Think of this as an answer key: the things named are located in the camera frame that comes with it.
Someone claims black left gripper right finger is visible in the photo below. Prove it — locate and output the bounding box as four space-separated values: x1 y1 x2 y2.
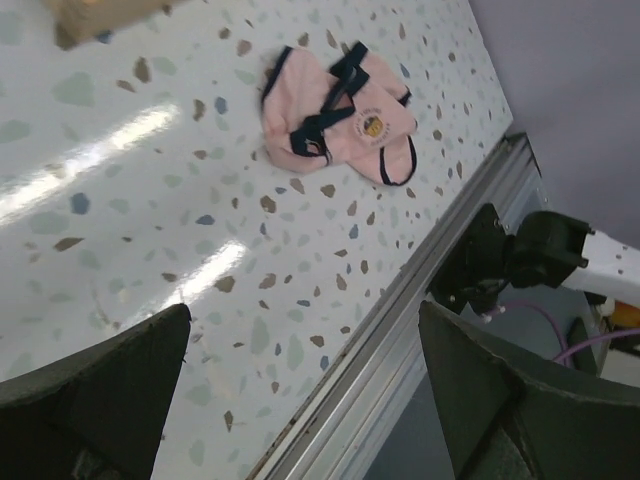
419 301 639 479

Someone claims aluminium mounting rail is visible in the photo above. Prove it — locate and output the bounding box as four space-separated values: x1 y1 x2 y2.
248 133 535 479

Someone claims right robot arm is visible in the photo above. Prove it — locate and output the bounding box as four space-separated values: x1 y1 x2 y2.
503 211 639 307

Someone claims wooden hanger rack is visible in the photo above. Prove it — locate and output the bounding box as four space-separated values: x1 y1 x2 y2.
43 0 180 51

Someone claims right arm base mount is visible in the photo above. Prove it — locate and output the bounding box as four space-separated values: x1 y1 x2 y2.
429 203 515 315

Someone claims pink underwear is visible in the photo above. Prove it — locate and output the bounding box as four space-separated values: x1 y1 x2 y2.
261 42 417 186

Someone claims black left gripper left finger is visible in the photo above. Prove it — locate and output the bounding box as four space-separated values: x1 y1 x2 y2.
1 304 191 479

